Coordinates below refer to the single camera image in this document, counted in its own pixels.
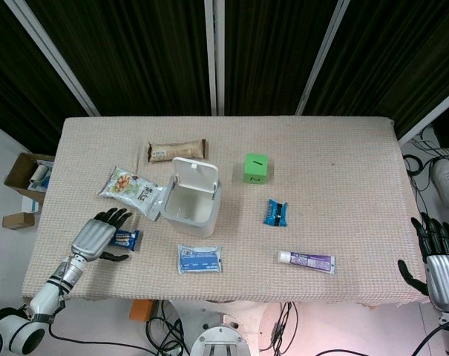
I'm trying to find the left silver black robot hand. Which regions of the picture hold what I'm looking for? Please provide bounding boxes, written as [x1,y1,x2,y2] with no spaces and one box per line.
[71,207,133,263]

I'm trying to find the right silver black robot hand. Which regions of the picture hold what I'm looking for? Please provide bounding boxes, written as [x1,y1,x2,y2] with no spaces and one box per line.
[397,211,449,311]

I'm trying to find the robot base silver column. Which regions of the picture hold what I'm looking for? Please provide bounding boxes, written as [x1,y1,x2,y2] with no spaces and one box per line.
[189,313,251,356]

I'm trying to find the white open-lid bin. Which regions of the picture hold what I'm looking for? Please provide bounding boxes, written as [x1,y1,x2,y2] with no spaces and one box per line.
[159,156,223,239]

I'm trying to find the blue white cookie packet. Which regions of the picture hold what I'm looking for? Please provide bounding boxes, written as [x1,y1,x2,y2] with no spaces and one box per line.
[108,229,141,253]

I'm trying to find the white green snack bag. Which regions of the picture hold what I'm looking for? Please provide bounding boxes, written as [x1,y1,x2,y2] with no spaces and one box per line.
[96,166,166,223]

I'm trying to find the white blue flat box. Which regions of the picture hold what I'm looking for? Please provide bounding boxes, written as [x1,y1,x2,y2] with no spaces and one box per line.
[21,195,44,214]

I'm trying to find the small brown cardboard box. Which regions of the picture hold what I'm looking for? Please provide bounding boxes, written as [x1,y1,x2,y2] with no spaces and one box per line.
[1,212,36,231]

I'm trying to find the white sneaker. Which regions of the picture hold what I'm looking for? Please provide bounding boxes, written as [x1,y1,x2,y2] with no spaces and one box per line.
[431,159,449,209]

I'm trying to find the open cardboard box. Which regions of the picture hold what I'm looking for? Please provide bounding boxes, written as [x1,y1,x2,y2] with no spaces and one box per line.
[4,152,56,205]

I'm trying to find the orange box under table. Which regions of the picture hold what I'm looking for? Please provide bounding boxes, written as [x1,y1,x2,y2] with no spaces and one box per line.
[129,299,154,323]

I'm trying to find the blue white tissue pack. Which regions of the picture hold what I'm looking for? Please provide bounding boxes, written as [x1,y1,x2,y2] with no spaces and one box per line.
[177,243,224,275]

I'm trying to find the brown snack bar wrapper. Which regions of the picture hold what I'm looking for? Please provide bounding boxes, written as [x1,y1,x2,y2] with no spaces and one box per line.
[147,138,208,163]

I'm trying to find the purple white toothpaste tube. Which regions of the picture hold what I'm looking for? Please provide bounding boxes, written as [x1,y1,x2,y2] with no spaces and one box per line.
[277,250,337,276]

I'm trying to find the beige woven tablecloth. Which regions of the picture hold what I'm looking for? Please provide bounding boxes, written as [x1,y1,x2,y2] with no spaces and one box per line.
[22,116,433,307]

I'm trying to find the blue black candy wrapper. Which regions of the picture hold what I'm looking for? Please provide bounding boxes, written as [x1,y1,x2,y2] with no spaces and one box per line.
[262,198,291,228]

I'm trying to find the green numbered cube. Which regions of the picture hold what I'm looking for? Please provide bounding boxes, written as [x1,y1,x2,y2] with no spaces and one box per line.
[243,152,270,185]

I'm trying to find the black floor cables bundle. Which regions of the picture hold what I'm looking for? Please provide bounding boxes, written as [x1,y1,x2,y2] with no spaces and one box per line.
[402,125,449,220]

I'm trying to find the black cables on floor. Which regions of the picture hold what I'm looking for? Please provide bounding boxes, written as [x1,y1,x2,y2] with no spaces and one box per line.
[47,299,192,356]

